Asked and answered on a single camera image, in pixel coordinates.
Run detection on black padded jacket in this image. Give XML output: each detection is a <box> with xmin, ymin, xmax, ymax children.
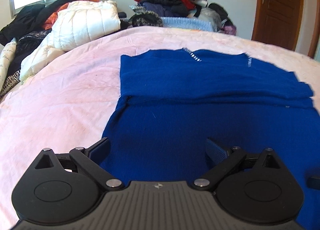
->
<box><xmin>139</xmin><ymin>0</ymin><xmax>188</xmax><ymax>17</ymax></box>

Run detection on cream printed quilt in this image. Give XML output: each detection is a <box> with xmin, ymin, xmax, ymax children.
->
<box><xmin>0</xmin><ymin>38</ymin><xmax>18</xmax><ymax>88</ymax></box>

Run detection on purple garment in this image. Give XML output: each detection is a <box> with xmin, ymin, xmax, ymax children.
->
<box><xmin>221</xmin><ymin>25</ymin><xmax>237</xmax><ymax>36</ymax></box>

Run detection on dark speckled scarf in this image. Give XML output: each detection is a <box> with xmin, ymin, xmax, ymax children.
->
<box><xmin>129</xmin><ymin>5</ymin><xmax>163</xmax><ymax>27</ymax></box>

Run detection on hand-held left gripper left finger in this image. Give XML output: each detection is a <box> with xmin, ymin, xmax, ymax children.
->
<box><xmin>35</xmin><ymin>137</ymin><xmax>125</xmax><ymax>191</ymax></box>

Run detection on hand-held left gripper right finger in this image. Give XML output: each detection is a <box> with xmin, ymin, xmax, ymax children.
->
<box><xmin>193</xmin><ymin>137</ymin><xmax>284</xmax><ymax>192</ymax></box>

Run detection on white puffer jacket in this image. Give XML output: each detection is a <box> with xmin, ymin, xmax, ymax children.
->
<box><xmin>20</xmin><ymin>0</ymin><xmax>121</xmax><ymax>84</ymax></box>

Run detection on dark patterned cloth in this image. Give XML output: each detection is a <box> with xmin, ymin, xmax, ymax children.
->
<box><xmin>7</xmin><ymin>29</ymin><xmax>52</xmax><ymax>76</ymax></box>

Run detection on brown wooden door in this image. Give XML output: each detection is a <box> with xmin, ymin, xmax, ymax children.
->
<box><xmin>251</xmin><ymin>0</ymin><xmax>320</xmax><ymax>58</ymax></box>

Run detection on pink bed blanket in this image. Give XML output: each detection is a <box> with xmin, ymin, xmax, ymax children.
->
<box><xmin>0</xmin><ymin>26</ymin><xmax>320</xmax><ymax>230</ymax></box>

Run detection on navy garment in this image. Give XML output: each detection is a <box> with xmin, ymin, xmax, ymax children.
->
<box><xmin>144</xmin><ymin>3</ymin><xmax>165</xmax><ymax>17</ymax></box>

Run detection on orange garment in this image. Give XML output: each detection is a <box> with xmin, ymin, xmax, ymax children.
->
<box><xmin>44</xmin><ymin>0</ymin><xmax>97</xmax><ymax>29</ymax></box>

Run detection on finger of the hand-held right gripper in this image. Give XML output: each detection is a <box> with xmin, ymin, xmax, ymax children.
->
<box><xmin>306</xmin><ymin>175</ymin><xmax>320</xmax><ymax>189</ymax></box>

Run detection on light blue knit sweater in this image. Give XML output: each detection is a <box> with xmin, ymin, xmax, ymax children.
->
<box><xmin>160</xmin><ymin>16</ymin><xmax>215</xmax><ymax>32</ymax></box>

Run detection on long black jacket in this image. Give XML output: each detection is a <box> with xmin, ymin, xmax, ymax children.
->
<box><xmin>0</xmin><ymin>0</ymin><xmax>90</xmax><ymax>46</ymax></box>

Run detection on black bag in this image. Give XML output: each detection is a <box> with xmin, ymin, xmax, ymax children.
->
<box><xmin>209</xmin><ymin>3</ymin><xmax>234</xmax><ymax>27</ymax></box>

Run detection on clear plastic bag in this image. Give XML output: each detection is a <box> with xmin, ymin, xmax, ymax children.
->
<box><xmin>200</xmin><ymin>8</ymin><xmax>222</xmax><ymax>31</ymax></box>

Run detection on zebra striped cloth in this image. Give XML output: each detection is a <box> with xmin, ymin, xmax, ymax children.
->
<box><xmin>0</xmin><ymin>70</ymin><xmax>22</xmax><ymax>96</ymax></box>

